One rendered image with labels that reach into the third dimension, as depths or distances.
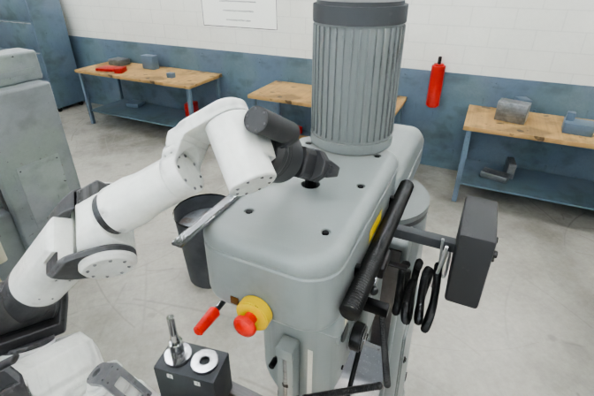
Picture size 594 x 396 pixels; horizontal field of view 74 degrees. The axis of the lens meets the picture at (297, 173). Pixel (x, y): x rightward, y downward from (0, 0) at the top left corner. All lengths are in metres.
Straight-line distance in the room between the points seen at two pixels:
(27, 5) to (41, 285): 7.18
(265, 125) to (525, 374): 2.81
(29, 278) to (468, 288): 0.91
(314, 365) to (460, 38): 4.29
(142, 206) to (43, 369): 0.38
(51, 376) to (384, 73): 0.83
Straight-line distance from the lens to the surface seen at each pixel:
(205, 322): 0.76
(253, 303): 0.67
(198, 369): 1.47
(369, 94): 0.86
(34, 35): 7.85
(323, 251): 0.60
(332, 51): 0.85
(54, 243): 0.66
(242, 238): 0.64
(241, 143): 0.50
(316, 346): 0.93
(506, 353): 3.18
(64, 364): 0.87
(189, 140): 0.55
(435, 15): 4.88
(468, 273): 1.05
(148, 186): 0.55
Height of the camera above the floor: 2.27
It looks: 28 degrees down
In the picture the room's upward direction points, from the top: straight up
